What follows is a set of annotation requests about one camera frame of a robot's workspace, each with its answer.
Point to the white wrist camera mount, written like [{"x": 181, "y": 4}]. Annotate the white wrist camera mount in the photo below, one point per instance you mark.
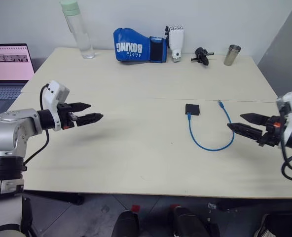
[
  {"x": 290, "y": 111},
  {"x": 54, "y": 95}
]

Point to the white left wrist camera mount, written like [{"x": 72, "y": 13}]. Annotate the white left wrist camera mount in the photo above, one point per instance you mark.
[{"x": 54, "y": 95}]

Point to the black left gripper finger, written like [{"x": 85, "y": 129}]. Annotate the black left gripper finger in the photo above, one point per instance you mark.
[
  {"x": 80, "y": 106},
  {"x": 89, "y": 118}
]

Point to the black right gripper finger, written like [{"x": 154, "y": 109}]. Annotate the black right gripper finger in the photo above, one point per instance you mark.
[
  {"x": 245, "y": 130},
  {"x": 255, "y": 118}
]

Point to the open laptop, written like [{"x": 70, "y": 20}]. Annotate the open laptop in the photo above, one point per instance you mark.
[{"x": 6, "y": 74}]

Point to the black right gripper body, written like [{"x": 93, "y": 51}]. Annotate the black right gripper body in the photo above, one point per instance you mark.
[{"x": 271, "y": 132}]

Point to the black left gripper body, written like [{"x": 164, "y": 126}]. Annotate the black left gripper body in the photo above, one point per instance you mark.
[{"x": 66, "y": 116}]

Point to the clear bottle with green lid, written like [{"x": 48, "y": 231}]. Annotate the clear bottle with green lid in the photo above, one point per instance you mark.
[{"x": 79, "y": 29}]

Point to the blue boxing glove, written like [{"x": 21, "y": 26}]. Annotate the blue boxing glove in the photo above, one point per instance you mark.
[{"x": 138, "y": 47}]

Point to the small black adapter box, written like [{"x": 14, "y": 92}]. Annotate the small black adapter box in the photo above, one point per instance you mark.
[{"x": 192, "y": 109}]

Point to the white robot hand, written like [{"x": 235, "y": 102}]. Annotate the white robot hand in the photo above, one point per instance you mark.
[{"x": 175, "y": 42}]

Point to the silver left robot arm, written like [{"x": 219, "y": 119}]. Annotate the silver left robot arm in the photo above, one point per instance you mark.
[{"x": 10, "y": 128}]

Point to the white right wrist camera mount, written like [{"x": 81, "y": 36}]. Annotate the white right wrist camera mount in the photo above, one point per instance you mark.
[{"x": 290, "y": 111}]

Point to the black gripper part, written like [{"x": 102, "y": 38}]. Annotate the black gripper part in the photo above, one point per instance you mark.
[{"x": 201, "y": 56}]

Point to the steel cup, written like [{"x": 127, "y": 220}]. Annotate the steel cup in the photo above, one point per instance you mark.
[{"x": 232, "y": 54}]

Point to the dark rounded robot foot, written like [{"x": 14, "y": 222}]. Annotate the dark rounded robot foot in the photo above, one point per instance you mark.
[
  {"x": 126, "y": 223},
  {"x": 190, "y": 222}
]

